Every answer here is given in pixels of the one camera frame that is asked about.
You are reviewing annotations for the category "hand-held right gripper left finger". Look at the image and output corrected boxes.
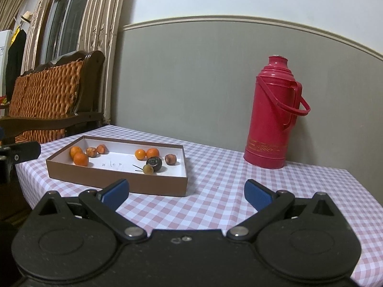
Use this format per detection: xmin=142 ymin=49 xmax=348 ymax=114
xmin=30 ymin=179 xmax=148 ymax=242

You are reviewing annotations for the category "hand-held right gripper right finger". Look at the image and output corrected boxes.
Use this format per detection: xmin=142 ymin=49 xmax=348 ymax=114
xmin=226 ymin=179 xmax=348 ymax=242

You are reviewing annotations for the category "brown cardboard box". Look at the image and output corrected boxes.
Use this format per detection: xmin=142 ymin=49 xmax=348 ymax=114
xmin=45 ymin=135 xmax=188 ymax=198

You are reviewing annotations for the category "dark mangosteen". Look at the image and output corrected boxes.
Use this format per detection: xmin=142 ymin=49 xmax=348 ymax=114
xmin=146 ymin=157 xmax=163 ymax=173

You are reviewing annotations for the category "pink checkered tablecloth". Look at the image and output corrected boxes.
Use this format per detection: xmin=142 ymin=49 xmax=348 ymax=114
xmin=14 ymin=125 xmax=378 ymax=287

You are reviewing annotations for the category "wooden bench with woven cushion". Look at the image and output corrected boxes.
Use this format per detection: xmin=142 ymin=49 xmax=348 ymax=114
xmin=0 ymin=50 xmax=106 ymax=145

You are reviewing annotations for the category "black jacket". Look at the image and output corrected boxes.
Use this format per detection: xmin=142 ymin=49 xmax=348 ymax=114
xmin=5 ymin=28 xmax=27 ymax=102

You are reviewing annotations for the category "white appliance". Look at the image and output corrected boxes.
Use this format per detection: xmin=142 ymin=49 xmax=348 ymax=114
xmin=0 ymin=30 xmax=14 ymax=96

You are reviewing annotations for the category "red thermos flask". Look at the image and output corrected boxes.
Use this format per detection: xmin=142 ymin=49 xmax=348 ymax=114
xmin=243 ymin=55 xmax=311 ymax=169

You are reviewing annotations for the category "window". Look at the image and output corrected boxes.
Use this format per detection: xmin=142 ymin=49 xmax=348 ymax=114
xmin=40 ymin=0 xmax=96 ymax=63

